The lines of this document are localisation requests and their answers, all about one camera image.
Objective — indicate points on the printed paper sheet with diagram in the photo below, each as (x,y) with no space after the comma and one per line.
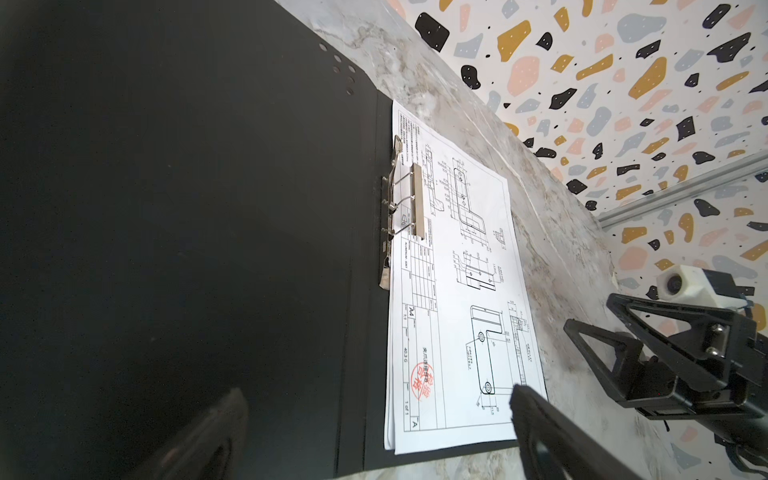
(461,335)

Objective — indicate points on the orange folder black inside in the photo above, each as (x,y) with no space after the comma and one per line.
(191,202)

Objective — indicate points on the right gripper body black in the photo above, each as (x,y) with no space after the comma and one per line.
(737,416)

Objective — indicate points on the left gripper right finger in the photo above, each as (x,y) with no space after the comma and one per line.
(552,447)

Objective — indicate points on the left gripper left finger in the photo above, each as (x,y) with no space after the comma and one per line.
(209,447)

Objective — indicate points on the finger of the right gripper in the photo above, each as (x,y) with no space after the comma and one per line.
(628,377)
(719,345)

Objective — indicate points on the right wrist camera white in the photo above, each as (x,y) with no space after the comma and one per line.
(690,285)

